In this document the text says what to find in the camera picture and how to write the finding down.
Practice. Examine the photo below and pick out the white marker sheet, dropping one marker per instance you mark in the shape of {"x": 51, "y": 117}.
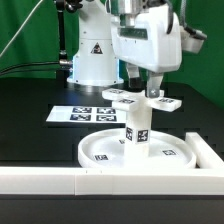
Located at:
{"x": 86, "y": 114}

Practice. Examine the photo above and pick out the black camera stand pole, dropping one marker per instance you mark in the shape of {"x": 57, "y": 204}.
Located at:
{"x": 70, "y": 6}

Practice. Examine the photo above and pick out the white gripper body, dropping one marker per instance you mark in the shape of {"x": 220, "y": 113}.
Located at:
{"x": 147, "y": 45}

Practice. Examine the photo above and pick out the white round table top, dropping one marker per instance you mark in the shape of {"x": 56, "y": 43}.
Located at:
{"x": 107, "y": 149}

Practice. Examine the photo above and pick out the white cross-shaped table base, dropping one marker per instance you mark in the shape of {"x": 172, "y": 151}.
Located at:
{"x": 130, "y": 101}

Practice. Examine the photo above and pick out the white L-shaped obstacle fence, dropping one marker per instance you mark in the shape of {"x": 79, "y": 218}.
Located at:
{"x": 207, "y": 178}

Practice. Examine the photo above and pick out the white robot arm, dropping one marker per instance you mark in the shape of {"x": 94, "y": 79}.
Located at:
{"x": 95, "y": 63}

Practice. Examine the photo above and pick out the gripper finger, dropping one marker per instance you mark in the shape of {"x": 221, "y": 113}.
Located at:
{"x": 153, "y": 84}
{"x": 133, "y": 75}

